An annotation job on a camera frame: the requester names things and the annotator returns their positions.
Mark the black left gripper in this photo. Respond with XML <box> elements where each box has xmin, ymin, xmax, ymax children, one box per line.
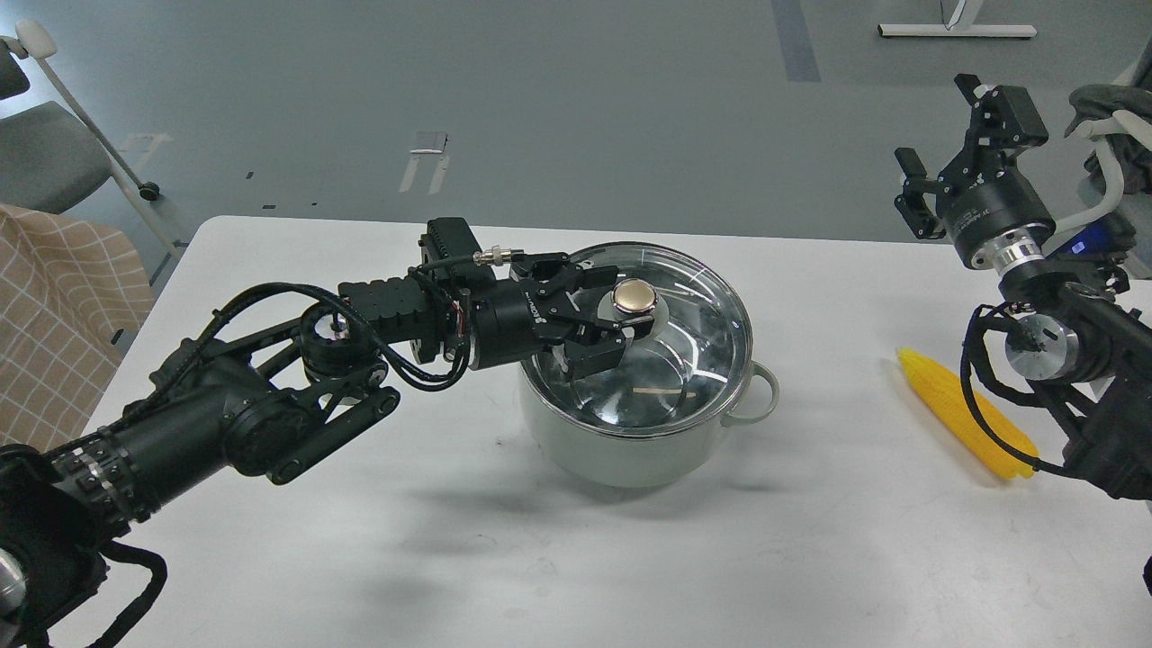
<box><xmin>470</xmin><ymin>253</ymin><xmax>655</xmax><ymax>383</ymax></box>

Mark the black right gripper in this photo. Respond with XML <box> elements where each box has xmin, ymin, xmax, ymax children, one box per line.
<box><xmin>894</xmin><ymin>74</ymin><xmax>1055</xmax><ymax>271</ymax></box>

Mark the glass lid with gold knob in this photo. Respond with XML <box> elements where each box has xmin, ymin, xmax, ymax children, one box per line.
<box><xmin>522</xmin><ymin>242</ymin><xmax>778</xmax><ymax>440</ymax></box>

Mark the yellow toy corn cob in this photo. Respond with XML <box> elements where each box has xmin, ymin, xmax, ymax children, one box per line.
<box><xmin>895</xmin><ymin>347</ymin><xmax>1038</xmax><ymax>480</ymax></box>

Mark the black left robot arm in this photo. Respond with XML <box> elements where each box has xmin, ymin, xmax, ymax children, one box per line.
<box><xmin>1</xmin><ymin>218</ymin><xmax>658</xmax><ymax>647</ymax></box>

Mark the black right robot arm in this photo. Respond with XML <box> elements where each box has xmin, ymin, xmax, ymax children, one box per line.
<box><xmin>894</xmin><ymin>74</ymin><xmax>1151</xmax><ymax>502</ymax></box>

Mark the pale green steel pot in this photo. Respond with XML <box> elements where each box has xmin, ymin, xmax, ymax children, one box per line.
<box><xmin>518</xmin><ymin>241</ymin><xmax>782</xmax><ymax>490</ymax></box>

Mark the white table leg base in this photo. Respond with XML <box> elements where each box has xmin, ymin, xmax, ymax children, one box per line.
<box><xmin>876</xmin><ymin>1</ymin><xmax>1038</xmax><ymax>40</ymax></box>

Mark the white chair with dark clothes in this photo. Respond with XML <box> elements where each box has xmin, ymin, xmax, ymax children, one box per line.
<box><xmin>1045</xmin><ymin>45</ymin><xmax>1149</xmax><ymax>279</ymax></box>

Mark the beige checkered cloth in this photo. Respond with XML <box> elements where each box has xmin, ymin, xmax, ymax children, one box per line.
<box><xmin>1</xmin><ymin>205</ymin><xmax>156</xmax><ymax>451</ymax></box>

